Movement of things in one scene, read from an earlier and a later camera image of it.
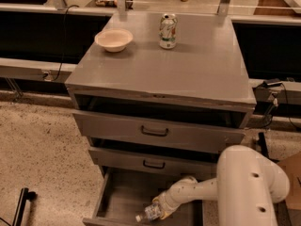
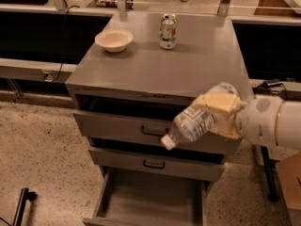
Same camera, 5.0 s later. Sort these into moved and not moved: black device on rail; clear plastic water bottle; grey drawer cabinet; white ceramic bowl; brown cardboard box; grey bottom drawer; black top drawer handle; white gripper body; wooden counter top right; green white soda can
Moved: clear plastic water bottle; white gripper body
Not moved: grey drawer cabinet; wooden counter top right; grey bottom drawer; white ceramic bowl; black top drawer handle; black device on rail; green white soda can; brown cardboard box
